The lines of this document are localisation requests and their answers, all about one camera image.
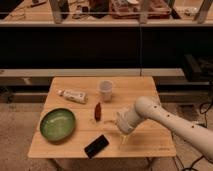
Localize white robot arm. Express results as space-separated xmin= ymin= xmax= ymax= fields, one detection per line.
xmin=116 ymin=96 xmax=213 ymax=163

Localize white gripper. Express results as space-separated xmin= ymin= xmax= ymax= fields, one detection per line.
xmin=116 ymin=108 xmax=140 ymax=146

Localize red tray on shelf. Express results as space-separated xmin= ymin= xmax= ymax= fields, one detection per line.
xmin=109 ymin=0 xmax=171 ymax=19

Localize green ceramic bowl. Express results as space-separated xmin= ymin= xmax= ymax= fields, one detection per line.
xmin=39 ymin=108 xmax=76 ymax=142

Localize long background shelf bench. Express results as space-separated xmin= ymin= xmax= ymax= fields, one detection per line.
xmin=0 ymin=68 xmax=184 ymax=77

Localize dark red chili pepper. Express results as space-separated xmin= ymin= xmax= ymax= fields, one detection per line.
xmin=94 ymin=102 xmax=101 ymax=121

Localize black floor cables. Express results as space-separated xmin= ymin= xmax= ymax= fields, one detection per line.
xmin=173 ymin=96 xmax=213 ymax=171

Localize black rectangular eraser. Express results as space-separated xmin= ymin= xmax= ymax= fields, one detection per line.
xmin=84 ymin=135 xmax=109 ymax=158

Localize wooden table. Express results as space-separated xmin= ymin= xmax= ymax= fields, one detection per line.
xmin=28 ymin=77 xmax=176 ymax=159

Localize white tube with label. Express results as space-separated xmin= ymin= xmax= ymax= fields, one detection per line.
xmin=58 ymin=89 xmax=87 ymax=104

